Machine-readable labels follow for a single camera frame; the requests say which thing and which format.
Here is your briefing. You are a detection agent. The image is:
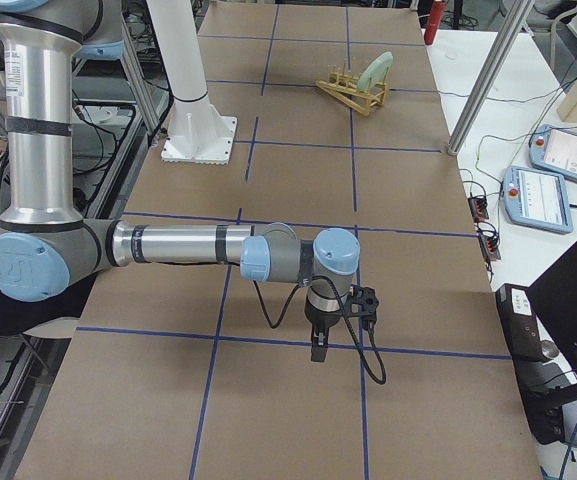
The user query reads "near orange black connector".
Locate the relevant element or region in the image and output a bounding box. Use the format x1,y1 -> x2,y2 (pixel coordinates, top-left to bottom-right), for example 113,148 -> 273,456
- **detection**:
478,230 -> 501,262

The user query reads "teach pendant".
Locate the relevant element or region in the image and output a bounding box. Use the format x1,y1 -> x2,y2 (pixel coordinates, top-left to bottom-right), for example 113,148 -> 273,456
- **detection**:
529,124 -> 577,182
501,166 -> 574,234

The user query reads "red bottle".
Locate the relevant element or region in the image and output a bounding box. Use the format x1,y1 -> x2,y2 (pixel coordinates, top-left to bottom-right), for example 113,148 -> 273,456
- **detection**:
424,0 -> 446,46

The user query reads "wooden dish rack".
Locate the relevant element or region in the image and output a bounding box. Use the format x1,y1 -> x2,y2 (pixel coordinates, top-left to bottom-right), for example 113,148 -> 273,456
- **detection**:
315,68 -> 390,117

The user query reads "black monitor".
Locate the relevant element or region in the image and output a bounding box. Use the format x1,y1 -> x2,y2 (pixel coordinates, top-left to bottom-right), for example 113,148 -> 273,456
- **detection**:
523,232 -> 577,416

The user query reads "black computer box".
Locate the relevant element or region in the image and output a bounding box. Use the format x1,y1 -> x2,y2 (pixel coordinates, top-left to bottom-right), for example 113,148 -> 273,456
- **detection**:
495,283 -> 577,447

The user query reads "near teach pendant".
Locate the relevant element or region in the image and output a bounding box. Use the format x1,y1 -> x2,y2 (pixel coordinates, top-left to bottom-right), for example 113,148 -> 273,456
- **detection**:
501,166 -> 574,234

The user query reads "far teach pendant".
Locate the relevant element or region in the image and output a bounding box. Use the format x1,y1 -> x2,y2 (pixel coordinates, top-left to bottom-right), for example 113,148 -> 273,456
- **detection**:
529,124 -> 577,182

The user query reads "far orange black connector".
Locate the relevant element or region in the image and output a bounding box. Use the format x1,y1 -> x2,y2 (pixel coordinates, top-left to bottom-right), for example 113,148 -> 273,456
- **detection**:
468,195 -> 489,222

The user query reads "pale green plate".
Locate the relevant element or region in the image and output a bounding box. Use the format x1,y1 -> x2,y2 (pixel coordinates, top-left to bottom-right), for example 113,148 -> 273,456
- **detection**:
357,51 -> 394,92

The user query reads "aluminium frame post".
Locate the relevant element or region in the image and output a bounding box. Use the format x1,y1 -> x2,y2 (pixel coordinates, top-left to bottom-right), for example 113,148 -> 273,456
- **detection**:
447,0 -> 534,156

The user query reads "orange black connector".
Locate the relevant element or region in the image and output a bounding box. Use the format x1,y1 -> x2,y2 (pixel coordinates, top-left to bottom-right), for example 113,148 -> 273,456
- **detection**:
468,195 -> 489,222
478,230 -> 501,262

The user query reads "white pedestal column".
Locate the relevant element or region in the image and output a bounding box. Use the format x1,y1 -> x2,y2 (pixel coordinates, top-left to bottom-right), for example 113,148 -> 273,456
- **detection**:
147,1 -> 237,165

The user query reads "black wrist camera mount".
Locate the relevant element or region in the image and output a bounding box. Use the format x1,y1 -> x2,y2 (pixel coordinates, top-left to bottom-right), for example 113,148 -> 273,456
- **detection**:
344,285 -> 379,323

